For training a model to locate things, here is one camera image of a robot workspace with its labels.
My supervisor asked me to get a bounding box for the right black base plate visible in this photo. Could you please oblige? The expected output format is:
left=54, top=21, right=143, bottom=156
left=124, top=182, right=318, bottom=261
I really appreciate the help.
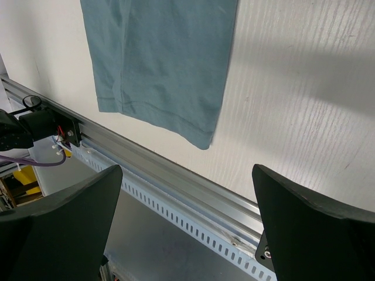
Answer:
left=255, top=231, right=274, bottom=271

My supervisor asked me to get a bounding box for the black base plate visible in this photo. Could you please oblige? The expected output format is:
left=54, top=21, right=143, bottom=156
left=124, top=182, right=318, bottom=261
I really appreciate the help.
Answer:
left=255, top=231, right=274, bottom=271
left=18, top=95, right=81, bottom=146

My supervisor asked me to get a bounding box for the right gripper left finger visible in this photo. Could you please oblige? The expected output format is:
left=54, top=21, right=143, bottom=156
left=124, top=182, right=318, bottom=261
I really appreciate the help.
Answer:
left=1, top=165, right=122, bottom=280

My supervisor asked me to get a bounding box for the white slotted cable duct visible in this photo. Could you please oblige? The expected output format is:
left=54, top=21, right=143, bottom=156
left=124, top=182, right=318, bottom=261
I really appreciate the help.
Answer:
left=70, top=145, right=278, bottom=281

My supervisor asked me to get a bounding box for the aluminium mounting rail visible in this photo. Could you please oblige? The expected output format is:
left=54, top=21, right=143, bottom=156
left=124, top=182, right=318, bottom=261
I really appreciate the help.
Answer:
left=1, top=74, right=263, bottom=246

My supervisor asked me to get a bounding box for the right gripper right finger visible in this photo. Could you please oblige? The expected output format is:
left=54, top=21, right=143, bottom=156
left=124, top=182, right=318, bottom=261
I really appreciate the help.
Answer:
left=252, top=164, right=374, bottom=280

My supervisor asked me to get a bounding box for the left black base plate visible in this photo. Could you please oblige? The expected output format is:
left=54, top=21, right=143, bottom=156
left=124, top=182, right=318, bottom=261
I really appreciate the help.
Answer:
left=18, top=95, right=81, bottom=146

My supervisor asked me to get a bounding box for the blue-grey t-shirt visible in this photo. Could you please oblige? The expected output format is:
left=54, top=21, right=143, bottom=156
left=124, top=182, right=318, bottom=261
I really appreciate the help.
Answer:
left=80, top=1, right=238, bottom=150

